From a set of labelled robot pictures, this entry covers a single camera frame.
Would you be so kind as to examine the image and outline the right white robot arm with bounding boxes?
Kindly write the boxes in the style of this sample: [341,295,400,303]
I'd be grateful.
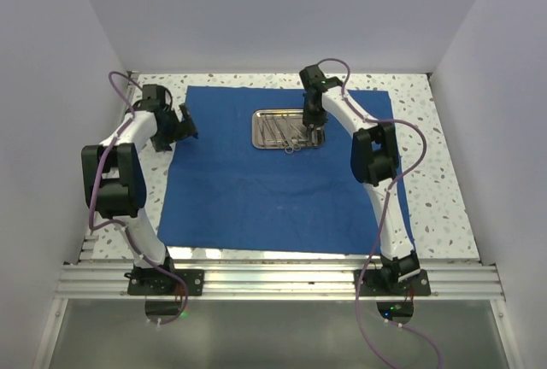
[303,80,421,295]

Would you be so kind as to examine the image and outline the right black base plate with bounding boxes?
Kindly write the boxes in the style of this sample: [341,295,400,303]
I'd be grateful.
[353,269,432,296]

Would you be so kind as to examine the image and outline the steel scalpel handle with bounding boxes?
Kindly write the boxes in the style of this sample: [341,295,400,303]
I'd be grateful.
[310,128,317,146]

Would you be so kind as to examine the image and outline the steel forceps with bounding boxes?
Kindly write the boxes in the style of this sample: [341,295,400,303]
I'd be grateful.
[257,118,275,149]

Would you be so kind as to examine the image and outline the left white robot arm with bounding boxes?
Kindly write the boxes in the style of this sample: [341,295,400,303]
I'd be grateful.
[81,103,197,295]

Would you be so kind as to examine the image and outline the steel instrument tray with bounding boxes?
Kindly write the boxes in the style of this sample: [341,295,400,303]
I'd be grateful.
[251,108,326,154]

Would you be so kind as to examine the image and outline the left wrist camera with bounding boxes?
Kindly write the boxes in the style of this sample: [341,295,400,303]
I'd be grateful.
[139,84,173,111]

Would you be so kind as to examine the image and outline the aluminium front rail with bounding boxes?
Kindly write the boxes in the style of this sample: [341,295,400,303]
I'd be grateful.
[54,259,505,301]

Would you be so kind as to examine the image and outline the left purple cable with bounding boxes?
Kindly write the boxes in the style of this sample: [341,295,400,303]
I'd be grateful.
[87,70,189,327]

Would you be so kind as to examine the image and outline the steel surgical scissors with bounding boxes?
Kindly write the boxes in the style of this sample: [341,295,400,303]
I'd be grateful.
[265,118,301,155]

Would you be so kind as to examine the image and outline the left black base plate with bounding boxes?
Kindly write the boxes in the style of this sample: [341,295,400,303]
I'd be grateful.
[124,267,205,296]

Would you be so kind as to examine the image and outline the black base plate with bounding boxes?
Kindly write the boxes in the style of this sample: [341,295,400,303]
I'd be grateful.
[353,269,432,296]
[124,267,205,296]

